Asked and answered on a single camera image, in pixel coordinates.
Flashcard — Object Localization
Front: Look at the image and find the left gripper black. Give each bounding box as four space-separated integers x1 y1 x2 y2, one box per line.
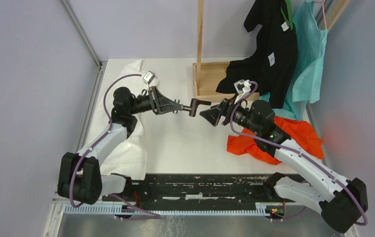
128 85 181 115

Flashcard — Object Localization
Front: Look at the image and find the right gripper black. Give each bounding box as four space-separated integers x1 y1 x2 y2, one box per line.
199 93 260 135

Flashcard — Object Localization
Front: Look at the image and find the small silver tee fitting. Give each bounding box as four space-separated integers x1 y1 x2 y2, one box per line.
172 99 183 114

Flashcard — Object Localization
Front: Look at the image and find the dark metal faucet body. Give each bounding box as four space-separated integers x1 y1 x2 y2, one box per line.
181 98 212 117

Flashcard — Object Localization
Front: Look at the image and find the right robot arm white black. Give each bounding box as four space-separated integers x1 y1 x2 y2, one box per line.
200 99 368 234

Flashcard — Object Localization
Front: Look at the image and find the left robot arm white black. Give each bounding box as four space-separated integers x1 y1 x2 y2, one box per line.
57 86 183 208

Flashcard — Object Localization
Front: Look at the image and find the wooden clothes rack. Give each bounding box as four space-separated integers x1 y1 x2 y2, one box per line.
189 0 258 102

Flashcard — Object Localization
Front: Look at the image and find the white towel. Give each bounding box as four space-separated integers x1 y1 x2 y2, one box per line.
86 59 148 180

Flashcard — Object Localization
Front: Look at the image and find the black t-shirt hanging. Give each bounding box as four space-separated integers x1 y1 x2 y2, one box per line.
216 0 298 109

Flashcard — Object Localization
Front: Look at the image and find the orange cloth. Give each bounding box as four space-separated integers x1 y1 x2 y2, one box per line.
227 116 325 165

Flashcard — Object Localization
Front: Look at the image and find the teal garment hanging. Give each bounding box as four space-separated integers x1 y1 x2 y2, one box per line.
261 0 328 121

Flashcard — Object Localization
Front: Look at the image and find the green hanger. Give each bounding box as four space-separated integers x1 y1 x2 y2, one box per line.
281 0 294 31

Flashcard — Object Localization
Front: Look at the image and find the pink hanger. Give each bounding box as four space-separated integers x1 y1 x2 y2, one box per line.
314 0 328 30

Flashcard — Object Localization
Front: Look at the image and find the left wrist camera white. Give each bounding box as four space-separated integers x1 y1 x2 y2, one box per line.
141 70 156 87

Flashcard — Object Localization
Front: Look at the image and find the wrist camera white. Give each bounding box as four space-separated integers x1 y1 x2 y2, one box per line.
234 80 251 104
141 70 156 87

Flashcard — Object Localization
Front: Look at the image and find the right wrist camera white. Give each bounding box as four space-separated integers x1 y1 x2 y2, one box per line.
234 80 251 104

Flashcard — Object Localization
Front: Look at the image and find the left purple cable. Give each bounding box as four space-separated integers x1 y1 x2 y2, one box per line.
69 74 143 209

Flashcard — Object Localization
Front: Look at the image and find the purple cable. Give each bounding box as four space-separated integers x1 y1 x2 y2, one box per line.
229 81 369 226
69 74 143 209

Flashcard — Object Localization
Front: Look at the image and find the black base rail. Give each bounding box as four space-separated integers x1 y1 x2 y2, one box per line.
119 174 284 211

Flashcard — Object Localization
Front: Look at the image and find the white cable duct strip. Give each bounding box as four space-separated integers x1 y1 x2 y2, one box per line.
64 203 270 217

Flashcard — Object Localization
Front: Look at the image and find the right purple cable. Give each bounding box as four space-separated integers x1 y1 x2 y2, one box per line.
229 81 369 226

